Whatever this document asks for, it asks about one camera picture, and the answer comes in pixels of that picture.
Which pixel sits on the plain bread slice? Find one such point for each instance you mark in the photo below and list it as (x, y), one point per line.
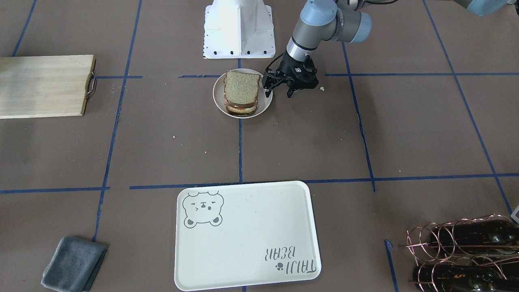
(241, 88)

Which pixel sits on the fried egg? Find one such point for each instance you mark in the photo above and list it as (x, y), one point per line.
(242, 107)

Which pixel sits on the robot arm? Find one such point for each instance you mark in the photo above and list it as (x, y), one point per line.
(344, 21)

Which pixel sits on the green wine bottle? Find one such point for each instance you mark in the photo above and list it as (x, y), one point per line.
(494, 237)
(458, 278)

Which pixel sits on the bread slice under egg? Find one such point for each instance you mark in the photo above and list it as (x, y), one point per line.
(241, 111)

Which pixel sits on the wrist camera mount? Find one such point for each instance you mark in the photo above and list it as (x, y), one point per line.
(305, 74)

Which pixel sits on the folded grey cloth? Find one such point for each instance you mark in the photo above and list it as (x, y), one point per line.
(74, 265)

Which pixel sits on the white pillar with base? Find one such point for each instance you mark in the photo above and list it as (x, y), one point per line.
(238, 29)

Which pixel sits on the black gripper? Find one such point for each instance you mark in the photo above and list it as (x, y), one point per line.
(287, 63)

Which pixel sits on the copper wire bottle rack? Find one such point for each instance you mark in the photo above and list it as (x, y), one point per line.
(465, 255)

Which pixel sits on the front green wine bottle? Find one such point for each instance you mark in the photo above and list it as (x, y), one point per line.
(494, 237)

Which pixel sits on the cream bear tray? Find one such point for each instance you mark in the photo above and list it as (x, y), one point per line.
(245, 235)

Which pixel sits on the middle green wine bottle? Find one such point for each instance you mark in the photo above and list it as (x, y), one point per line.
(458, 278)

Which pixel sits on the wooden cutting board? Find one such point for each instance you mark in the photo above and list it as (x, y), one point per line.
(44, 86)

